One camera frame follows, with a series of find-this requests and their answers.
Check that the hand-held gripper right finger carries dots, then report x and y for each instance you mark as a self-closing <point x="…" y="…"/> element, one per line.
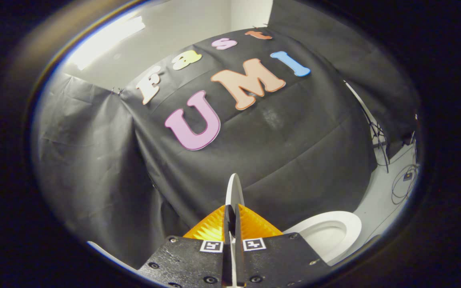
<point x="278" y="260"/>

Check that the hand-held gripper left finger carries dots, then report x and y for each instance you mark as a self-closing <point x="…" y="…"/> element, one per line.
<point x="186" y="260"/>

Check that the white toilet lid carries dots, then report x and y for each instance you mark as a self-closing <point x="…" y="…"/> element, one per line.
<point x="234" y="190"/>

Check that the white toilet bowl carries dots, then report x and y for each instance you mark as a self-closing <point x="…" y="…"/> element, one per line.
<point x="346" y="232"/>

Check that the black backdrop cloth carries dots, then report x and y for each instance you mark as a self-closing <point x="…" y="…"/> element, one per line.
<point x="294" y="140"/>

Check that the black light stand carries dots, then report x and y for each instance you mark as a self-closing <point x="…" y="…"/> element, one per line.
<point x="374" y="128"/>

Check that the ceiling light panel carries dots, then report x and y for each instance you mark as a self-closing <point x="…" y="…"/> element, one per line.
<point x="106" y="42"/>

